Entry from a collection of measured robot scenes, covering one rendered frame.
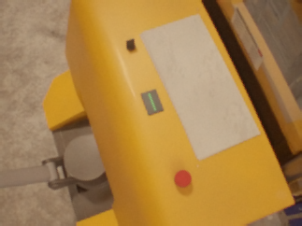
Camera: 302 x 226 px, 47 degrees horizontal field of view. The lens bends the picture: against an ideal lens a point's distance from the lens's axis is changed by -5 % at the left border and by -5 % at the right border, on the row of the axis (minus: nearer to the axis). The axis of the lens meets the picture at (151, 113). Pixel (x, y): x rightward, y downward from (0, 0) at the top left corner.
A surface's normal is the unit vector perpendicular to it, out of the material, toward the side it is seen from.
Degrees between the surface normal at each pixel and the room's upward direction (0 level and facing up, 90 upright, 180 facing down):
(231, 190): 0
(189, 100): 0
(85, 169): 0
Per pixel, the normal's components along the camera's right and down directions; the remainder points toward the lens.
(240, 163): -0.01, -0.33
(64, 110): -0.36, -0.19
